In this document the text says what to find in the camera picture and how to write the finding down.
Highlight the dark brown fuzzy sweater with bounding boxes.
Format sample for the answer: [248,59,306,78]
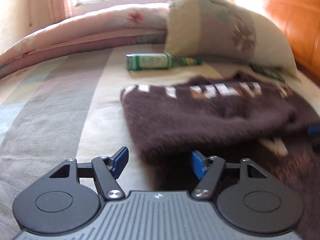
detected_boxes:
[120,72,319,239]

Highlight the orange wooden headboard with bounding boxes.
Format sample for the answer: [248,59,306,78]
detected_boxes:
[263,0,319,80]

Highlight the striped pastel bed sheet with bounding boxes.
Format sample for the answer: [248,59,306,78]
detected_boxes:
[1,44,319,239]

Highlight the pink floral folded quilt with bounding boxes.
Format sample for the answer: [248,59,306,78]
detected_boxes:
[1,3,169,77]

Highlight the green glass bottle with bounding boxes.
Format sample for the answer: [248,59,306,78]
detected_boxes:
[126,53,202,71]

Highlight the floral cream pillow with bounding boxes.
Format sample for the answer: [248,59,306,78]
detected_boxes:
[165,0,297,77]

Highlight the dark green patterned packet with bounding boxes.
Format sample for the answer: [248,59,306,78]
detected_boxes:
[250,64,285,83]

